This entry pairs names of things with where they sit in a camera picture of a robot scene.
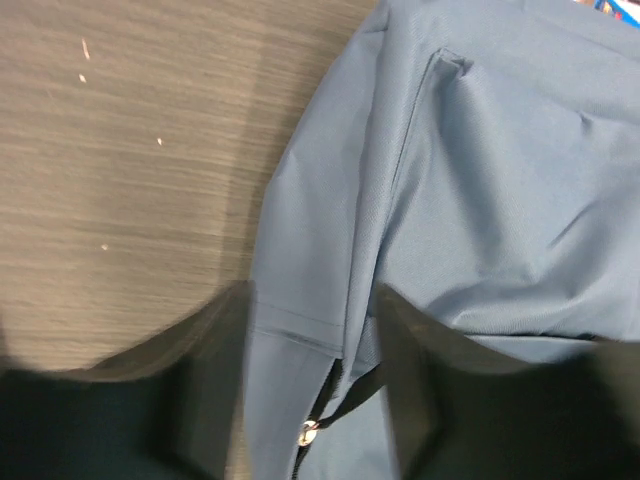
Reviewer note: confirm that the bright blue paperback book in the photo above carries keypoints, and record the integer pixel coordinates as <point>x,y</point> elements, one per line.
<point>624,10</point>

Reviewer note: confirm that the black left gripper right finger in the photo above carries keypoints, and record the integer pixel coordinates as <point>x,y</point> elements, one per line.
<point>461,410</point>

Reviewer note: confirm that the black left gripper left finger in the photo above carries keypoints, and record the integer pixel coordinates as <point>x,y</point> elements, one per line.
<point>167,408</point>

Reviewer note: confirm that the light blue fabric backpack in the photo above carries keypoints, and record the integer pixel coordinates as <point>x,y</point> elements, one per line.
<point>481,158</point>

